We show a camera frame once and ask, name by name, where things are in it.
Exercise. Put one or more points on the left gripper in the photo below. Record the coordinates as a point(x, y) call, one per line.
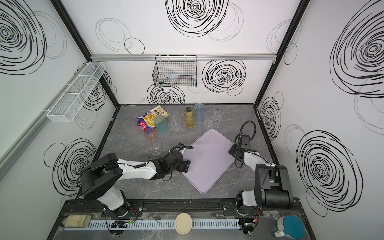
point(183, 165)

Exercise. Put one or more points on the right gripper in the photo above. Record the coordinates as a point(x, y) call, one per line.
point(235, 151)

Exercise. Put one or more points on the lilac plastic tray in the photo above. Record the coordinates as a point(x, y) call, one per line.
point(209, 158)

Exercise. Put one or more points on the teal drinking glass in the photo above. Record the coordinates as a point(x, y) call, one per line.
point(160, 124)

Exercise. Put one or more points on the yellow drinking glass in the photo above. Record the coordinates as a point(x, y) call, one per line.
point(190, 119)

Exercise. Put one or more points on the blue drinking glass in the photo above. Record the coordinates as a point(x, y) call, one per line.
point(200, 111)

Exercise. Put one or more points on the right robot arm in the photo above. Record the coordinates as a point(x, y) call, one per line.
point(272, 188)

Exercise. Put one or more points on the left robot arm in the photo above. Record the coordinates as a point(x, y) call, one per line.
point(97, 180)

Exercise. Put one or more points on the clear glass near tray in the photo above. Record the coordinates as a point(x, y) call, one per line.
point(209, 118)

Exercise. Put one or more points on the clear glass middle left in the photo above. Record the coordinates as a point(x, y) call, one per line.
point(155, 148)

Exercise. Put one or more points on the clear glass far right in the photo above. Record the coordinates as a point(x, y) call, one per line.
point(218, 113)

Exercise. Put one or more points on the clear ribbed glass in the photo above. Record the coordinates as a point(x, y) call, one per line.
point(175, 122)

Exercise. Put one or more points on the pink drinking glass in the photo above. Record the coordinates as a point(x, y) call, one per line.
point(151, 134)

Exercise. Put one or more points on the beige round lid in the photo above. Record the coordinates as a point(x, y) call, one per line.
point(183, 223)

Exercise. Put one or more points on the colourful snack bag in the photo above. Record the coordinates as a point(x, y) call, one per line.
point(147, 120)

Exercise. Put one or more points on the white slotted cable duct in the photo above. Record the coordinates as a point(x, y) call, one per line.
point(199, 224)

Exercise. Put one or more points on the black wire basket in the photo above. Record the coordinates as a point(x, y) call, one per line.
point(176, 70)

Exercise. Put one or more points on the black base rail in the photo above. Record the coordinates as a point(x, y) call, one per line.
point(225, 207)

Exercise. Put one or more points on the white mesh wall shelf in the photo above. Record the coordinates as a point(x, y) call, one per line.
point(83, 92)

